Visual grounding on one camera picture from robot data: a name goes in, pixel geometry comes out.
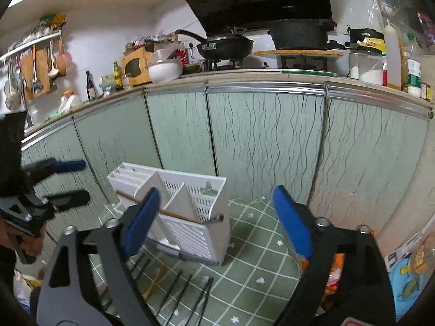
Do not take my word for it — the black wok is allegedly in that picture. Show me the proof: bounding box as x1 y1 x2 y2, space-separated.
175 26 255 60

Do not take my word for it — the black rice cooker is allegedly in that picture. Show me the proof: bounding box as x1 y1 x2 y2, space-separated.
346 27 387 50

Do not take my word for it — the person's left hand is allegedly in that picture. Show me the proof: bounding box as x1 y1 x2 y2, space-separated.
0 218 45 266

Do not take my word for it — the green-label plastic bottle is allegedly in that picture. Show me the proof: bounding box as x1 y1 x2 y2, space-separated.
406 34 424 98

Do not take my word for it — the green packet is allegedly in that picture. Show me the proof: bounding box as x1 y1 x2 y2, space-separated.
39 13 67 28

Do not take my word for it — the metal skimmer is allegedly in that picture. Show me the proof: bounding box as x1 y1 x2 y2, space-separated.
4 58 22 111

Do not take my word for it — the black chopstick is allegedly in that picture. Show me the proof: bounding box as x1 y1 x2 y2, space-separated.
190 277 209 321
177 274 196 318
131 258 152 281
197 277 215 318
154 271 183 315

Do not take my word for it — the clear plastic bowl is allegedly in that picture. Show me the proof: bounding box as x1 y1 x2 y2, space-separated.
150 49 178 65

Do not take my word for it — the metal ladle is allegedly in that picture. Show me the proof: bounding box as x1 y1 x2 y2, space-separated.
30 45 43 95

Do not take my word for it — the white bowl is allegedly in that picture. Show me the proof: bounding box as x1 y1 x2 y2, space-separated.
148 59 184 84

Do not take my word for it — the pink ladle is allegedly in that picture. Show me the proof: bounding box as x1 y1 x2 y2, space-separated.
55 39 73 77

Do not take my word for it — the yellow-capped plastic jug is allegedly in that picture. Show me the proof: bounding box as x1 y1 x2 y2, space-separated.
60 90 83 111

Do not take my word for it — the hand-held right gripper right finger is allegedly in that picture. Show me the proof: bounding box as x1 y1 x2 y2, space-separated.
273 186 397 326

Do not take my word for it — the clear glass jar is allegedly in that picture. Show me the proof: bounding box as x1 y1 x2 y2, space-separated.
27 100 45 127

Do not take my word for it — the white spoon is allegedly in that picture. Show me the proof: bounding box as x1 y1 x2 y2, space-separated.
47 41 59 78

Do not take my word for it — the orange snack bag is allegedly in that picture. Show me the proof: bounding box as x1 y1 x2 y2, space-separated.
302 253 346 297

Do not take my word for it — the yellow box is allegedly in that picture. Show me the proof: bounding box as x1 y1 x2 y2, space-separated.
121 45 154 87

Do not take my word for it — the wooden cutting board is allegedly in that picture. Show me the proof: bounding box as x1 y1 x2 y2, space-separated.
20 45 52 101

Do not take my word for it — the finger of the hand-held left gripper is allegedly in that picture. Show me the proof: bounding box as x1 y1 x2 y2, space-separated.
41 189 91 212
21 158 86 181

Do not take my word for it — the metal wall rack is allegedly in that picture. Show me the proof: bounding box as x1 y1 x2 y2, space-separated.
0 30 64 62

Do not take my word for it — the green patterned cabinet door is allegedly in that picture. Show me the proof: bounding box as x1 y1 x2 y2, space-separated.
207 83 327 208
72 95 164 204
307 92 429 256
20 117 109 245
145 86 219 177

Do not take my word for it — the white ceramic jar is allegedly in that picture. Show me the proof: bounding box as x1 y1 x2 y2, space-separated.
99 74 115 96

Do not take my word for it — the green checkered tablecloth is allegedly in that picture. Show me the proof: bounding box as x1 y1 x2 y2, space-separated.
88 197 327 326

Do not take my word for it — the yellow packet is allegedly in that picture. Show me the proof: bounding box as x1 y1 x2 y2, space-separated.
358 38 387 54

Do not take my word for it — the wooden chopstick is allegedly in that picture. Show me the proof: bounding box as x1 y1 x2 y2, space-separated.
116 191 225 223
143 267 168 300

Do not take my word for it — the white utensil holder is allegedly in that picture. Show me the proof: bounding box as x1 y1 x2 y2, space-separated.
108 162 232 266

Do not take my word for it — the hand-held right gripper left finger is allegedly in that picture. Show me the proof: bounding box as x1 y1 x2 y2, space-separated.
36 188 160 326

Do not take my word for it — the white squeeze bottle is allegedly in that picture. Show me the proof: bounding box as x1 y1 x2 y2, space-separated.
385 20 403 91

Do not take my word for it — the dark sauce bottle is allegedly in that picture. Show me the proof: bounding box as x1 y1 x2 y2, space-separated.
85 70 97 102

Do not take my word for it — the yellow oil bottle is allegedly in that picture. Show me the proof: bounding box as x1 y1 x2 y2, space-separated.
401 41 410 92

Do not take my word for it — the small clear seasoning container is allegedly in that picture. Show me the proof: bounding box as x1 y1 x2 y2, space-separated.
349 51 361 81

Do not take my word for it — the gas stove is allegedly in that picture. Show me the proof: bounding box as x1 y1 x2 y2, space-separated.
185 56 341 74

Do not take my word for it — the round wooden board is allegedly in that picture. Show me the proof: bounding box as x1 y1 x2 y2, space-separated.
253 49 345 62

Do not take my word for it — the large clear seasoning container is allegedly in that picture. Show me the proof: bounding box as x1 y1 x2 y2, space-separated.
358 46 385 86

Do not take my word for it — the black cooking pot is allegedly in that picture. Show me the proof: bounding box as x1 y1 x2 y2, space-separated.
268 18 346 51

